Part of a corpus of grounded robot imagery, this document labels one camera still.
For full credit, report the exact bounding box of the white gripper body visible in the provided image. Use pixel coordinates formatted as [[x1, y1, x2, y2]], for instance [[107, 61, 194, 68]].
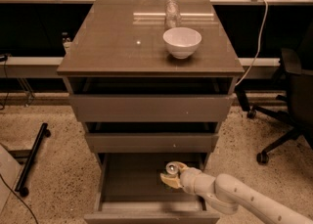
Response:
[[180, 168, 215, 197]]

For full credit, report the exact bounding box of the green soda can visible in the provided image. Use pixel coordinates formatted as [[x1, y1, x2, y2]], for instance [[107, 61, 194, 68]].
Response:
[[160, 162, 180, 189]]

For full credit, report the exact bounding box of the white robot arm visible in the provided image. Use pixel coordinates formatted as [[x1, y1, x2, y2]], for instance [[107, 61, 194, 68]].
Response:
[[160, 161, 313, 224]]

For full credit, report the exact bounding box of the bottom grey drawer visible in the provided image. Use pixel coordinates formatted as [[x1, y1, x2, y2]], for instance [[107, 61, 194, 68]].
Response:
[[84, 153, 219, 224]]

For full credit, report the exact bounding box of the grey drawer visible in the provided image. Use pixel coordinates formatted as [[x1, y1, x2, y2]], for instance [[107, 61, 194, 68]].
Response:
[[84, 153, 219, 224], [67, 76, 237, 123], [85, 122, 218, 153]]

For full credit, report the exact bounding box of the grey drawer cabinet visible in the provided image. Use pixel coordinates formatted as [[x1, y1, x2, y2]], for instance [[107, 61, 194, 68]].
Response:
[[56, 0, 245, 170]]

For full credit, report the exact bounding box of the middle grey drawer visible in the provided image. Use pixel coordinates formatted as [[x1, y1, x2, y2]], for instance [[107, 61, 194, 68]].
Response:
[[85, 122, 218, 153]]

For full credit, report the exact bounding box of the top grey drawer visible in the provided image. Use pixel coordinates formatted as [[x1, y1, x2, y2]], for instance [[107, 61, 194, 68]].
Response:
[[67, 76, 237, 123]]

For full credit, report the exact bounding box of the white ceramic bowl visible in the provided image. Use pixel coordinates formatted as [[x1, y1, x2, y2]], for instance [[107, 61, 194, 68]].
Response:
[[163, 27, 202, 59]]

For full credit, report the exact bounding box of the clear plastic bottle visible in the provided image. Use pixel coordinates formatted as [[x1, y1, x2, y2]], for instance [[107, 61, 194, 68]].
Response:
[[164, 0, 181, 29]]

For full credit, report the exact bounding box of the black office chair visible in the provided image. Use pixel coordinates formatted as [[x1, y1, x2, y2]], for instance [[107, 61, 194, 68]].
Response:
[[235, 22, 313, 164]]

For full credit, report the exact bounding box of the small bottle behind cabinet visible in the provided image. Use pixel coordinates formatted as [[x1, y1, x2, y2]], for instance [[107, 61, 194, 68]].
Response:
[[62, 32, 71, 52]]

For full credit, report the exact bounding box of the white cable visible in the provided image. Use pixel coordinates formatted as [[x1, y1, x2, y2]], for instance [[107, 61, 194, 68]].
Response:
[[234, 0, 268, 87]]

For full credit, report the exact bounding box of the black floor cable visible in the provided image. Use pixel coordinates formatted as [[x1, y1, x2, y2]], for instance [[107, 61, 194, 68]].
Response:
[[0, 170, 41, 224]]

